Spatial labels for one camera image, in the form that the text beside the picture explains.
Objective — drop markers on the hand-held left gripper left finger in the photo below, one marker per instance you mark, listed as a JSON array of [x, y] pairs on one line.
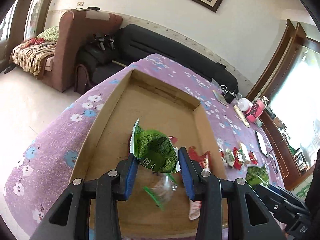
[[131, 177]]

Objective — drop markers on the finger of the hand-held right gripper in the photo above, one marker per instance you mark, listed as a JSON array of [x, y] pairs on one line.
[[285, 200]]

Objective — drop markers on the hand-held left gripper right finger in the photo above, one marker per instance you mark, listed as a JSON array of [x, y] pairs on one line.
[[187, 177]]

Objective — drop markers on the clear green-edged snack packet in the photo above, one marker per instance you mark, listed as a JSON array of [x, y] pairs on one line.
[[162, 187]]

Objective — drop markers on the pink white snack packet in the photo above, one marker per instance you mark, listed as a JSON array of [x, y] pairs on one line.
[[193, 210]]

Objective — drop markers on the green snack packet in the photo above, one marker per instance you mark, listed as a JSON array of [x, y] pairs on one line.
[[257, 176], [155, 147]]

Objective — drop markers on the pile of mixed snack packets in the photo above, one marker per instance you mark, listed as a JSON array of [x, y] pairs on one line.
[[237, 156]]

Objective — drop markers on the shallow cardboard box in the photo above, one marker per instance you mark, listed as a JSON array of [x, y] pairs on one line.
[[155, 105]]

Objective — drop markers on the wooden cabinet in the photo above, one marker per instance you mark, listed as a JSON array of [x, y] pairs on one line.
[[280, 155]]

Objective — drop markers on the black tablet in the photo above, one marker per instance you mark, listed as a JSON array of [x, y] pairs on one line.
[[261, 143]]

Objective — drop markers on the pale green cup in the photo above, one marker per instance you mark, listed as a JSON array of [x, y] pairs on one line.
[[258, 123]]

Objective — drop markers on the long yellow tube pack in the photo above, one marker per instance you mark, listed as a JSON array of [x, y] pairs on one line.
[[241, 115]]

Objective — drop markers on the thin booklet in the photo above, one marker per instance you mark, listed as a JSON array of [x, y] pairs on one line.
[[220, 98]]

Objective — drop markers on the purple floral tablecloth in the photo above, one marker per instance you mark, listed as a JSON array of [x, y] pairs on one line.
[[45, 155]]

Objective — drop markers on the black pouch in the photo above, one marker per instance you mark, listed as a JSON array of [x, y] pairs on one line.
[[228, 97]]

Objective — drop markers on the white jar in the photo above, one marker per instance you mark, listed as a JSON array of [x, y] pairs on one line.
[[243, 104]]

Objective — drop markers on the pink bottle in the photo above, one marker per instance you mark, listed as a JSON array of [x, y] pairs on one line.
[[256, 110]]

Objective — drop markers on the clear plastic bag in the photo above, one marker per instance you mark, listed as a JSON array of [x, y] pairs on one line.
[[216, 82]]

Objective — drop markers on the wooden framed window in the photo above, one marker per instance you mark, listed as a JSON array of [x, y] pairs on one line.
[[300, 92]]

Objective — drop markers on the black bag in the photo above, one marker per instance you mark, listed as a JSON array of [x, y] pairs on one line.
[[97, 55]]

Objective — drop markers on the black sofa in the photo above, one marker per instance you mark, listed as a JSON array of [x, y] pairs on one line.
[[162, 47]]

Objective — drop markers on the brown armchair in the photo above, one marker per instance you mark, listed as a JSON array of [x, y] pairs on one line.
[[67, 55]]

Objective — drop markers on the patterned blanket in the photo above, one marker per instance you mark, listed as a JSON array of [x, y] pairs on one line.
[[30, 55]]

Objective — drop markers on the small black floor object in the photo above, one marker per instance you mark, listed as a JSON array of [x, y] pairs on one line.
[[9, 69]]

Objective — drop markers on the green floral pillow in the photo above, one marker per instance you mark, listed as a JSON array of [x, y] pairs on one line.
[[50, 33]]

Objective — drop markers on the black remote control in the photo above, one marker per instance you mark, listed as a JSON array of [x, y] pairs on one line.
[[93, 8]]

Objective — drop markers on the wooden glass door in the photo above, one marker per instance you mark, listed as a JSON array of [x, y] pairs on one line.
[[23, 17]]

